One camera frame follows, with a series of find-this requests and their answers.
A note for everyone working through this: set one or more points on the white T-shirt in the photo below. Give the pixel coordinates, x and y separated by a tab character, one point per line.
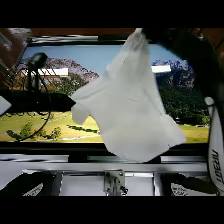
130	110

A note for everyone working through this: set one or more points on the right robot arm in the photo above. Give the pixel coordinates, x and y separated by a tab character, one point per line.
200	60

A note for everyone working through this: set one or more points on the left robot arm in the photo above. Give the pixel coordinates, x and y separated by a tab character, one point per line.
33	101

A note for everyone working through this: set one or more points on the silver frame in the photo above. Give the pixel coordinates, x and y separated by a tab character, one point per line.
83	166

